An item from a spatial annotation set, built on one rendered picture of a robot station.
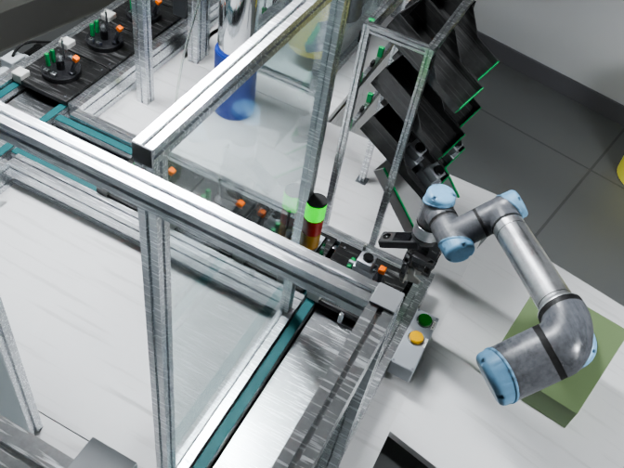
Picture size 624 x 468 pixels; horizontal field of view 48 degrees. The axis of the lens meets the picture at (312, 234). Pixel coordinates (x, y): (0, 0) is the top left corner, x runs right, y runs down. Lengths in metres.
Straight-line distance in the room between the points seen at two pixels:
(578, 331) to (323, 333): 0.82
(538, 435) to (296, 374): 0.69
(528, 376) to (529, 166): 2.94
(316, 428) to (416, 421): 1.35
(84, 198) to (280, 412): 0.91
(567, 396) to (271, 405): 0.81
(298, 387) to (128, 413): 0.45
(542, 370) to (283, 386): 0.76
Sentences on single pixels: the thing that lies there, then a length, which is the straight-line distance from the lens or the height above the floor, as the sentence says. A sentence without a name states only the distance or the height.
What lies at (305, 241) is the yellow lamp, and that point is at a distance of 1.73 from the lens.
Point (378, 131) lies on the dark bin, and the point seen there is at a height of 1.33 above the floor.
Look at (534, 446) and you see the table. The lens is 2.09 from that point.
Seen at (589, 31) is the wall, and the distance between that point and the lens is 4.79.
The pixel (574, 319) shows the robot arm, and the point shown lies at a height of 1.53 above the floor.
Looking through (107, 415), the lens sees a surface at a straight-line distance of 1.94.
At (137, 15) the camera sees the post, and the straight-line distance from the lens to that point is 2.57.
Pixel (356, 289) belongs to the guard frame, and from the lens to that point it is 0.75.
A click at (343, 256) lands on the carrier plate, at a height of 0.97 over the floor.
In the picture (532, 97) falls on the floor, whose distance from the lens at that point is 4.85.
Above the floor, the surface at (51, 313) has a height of 0.86.
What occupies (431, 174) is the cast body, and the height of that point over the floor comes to 1.26.
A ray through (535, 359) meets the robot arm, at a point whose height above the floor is 1.48.
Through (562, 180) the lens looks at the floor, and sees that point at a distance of 4.29.
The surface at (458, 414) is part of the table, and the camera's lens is 2.05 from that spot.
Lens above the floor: 2.57
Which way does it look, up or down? 47 degrees down
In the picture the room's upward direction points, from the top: 11 degrees clockwise
